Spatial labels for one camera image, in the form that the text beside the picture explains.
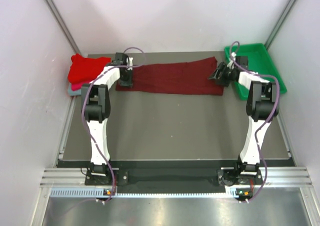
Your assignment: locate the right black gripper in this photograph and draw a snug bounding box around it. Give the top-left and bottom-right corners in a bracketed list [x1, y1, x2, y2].
[208, 62, 237, 87]

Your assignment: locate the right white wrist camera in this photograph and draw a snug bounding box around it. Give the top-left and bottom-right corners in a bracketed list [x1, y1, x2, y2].
[227, 52, 237, 70]

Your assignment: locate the green plastic bin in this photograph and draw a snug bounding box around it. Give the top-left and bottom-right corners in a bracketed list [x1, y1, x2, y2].
[224, 43, 287, 101]

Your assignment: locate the corner aluminium post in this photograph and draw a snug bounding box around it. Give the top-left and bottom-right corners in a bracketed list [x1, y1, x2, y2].
[44, 0, 81, 54]
[264, 0, 298, 50]

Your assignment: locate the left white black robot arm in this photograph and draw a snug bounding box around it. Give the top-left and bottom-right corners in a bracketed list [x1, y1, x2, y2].
[81, 52, 133, 187]

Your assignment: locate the folded grey blue t shirt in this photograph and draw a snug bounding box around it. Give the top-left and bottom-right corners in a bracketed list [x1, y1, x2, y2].
[67, 88, 82, 97]

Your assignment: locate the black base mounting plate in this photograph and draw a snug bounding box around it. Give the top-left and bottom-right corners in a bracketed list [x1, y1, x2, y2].
[84, 167, 263, 187]

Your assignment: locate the right corner aluminium post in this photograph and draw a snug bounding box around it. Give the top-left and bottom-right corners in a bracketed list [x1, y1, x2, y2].
[264, 0, 298, 50]

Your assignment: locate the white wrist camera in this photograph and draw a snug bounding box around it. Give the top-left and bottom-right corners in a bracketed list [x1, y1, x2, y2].
[127, 57, 134, 71]
[227, 52, 237, 70]

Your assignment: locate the aluminium frame rail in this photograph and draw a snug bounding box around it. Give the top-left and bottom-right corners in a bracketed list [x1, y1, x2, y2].
[40, 166, 312, 188]

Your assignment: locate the slotted grey cable duct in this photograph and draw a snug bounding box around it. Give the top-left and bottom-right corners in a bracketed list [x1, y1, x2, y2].
[50, 187, 239, 199]

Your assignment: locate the folded pink t shirt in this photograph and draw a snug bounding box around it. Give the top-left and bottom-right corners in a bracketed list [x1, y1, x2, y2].
[70, 82, 84, 91]

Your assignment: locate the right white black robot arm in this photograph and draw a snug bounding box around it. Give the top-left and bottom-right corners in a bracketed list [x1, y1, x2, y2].
[209, 52, 280, 187]

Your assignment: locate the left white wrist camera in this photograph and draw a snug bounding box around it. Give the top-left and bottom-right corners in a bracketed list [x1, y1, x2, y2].
[127, 57, 134, 71]

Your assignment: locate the folded bright red t shirt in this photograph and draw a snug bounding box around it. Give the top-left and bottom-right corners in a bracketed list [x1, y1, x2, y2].
[67, 53, 112, 84]

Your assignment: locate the left corner aluminium post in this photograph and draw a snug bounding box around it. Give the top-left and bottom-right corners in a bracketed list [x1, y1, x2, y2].
[44, 0, 81, 54]

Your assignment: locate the dark red t shirt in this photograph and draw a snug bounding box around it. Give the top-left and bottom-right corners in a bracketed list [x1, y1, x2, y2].
[115, 57, 224, 96]

